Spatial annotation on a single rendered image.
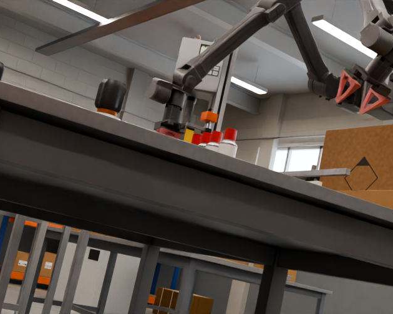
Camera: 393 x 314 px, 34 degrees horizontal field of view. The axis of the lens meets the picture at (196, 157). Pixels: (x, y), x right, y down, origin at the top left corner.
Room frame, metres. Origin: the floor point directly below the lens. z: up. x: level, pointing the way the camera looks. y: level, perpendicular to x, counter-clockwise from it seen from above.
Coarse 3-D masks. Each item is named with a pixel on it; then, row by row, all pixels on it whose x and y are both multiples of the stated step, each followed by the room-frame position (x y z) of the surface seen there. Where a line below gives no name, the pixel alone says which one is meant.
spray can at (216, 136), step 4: (212, 132) 1.85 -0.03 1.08; (216, 132) 1.84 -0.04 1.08; (220, 132) 1.84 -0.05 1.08; (212, 136) 1.85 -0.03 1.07; (216, 136) 1.84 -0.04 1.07; (220, 136) 1.85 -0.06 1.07; (212, 140) 1.84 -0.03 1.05; (216, 140) 1.84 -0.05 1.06; (220, 140) 1.85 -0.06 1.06; (208, 144) 1.84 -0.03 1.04; (212, 144) 1.84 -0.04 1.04; (216, 144) 1.84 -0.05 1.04; (208, 148) 1.84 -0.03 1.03; (212, 148) 1.83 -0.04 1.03; (216, 148) 1.83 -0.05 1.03
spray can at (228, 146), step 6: (228, 132) 1.77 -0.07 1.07; (234, 132) 1.77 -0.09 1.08; (228, 138) 1.77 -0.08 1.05; (234, 138) 1.77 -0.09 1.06; (222, 144) 1.77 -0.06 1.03; (228, 144) 1.76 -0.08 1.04; (234, 144) 1.76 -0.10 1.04; (222, 150) 1.76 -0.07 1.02; (228, 150) 1.76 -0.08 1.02; (234, 150) 1.77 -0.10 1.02; (234, 156) 1.77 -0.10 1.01
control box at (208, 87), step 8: (184, 40) 2.19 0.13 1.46; (192, 40) 2.19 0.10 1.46; (200, 40) 2.19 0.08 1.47; (184, 48) 2.19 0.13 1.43; (192, 48) 2.19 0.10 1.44; (184, 56) 2.19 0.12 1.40; (192, 56) 2.19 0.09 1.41; (208, 80) 2.18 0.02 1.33; (216, 80) 2.17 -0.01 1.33; (176, 88) 2.21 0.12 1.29; (200, 88) 2.18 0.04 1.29; (208, 88) 2.17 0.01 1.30; (216, 88) 2.17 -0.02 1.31; (192, 96) 2.26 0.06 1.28; (200, 96) 2.24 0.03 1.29; (208, 96) 2.22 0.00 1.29
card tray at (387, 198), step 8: (344, 192) 1.13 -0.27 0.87; (352, 192) 1.11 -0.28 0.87; (360, 192) 1.09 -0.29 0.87; (368, 192) 1.08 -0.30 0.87; (376, 192) 1.06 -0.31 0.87; (384, 192) 1.04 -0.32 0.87; (392, 192) 1.03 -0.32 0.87; (368, 200) 1.07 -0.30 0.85; (376, 200) 1.06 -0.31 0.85; (384, 200) 1.04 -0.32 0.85; (392, 200) 1.03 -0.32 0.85; (392, 208) 1.02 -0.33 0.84
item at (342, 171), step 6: (342, 168) 1.39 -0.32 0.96; (288, 174) 1.56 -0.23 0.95; (294, 174) 1.53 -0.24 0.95; (300, 174) 1.52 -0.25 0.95; (306, 174) 1.49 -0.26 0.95; (312, 174) 1.48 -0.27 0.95; (318, 174) 1.46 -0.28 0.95; (324, 174) 1.44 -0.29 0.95; (330, 174) 1.42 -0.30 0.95; (336, 174) 1.40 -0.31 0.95; (342, 174) 1.39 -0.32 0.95; (348, 174) 1.38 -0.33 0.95
